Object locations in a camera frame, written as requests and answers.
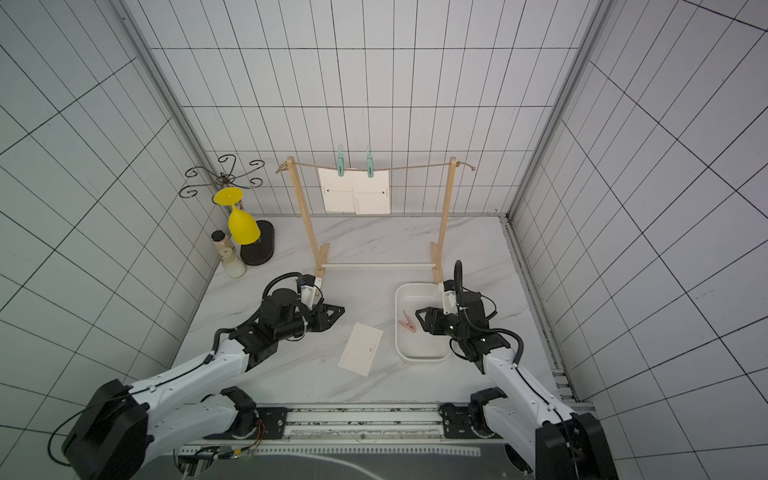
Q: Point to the yellow plastic wine glass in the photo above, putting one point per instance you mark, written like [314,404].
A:
[242,226]

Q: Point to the pink clothespin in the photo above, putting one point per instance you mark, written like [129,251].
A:
[407,323]

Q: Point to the wooden clothesline stand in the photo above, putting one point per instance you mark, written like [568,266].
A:
[321,252]

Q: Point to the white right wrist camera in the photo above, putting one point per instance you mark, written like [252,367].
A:
[448,297]

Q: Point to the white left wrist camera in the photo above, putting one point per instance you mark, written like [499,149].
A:
[309,290]

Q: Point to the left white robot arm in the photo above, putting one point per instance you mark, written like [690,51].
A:
[94,447]

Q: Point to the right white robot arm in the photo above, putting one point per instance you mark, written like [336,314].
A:
[542,435]

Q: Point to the white plastic tray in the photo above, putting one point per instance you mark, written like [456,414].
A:
[420,347]

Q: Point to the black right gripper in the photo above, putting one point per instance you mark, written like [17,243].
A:
[442,321]

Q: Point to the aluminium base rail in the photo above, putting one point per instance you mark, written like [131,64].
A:
[360,427]

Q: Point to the green clothespin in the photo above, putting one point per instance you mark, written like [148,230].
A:
[340,161]
[370,163]

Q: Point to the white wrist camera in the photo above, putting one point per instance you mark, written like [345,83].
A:
[309,290]
[448,297]

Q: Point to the black wire glass rack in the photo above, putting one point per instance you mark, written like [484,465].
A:
[200,177]

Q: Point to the small corked glass bottle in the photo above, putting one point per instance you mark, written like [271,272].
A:
[231,262]

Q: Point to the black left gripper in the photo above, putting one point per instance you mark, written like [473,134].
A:
[323,319]

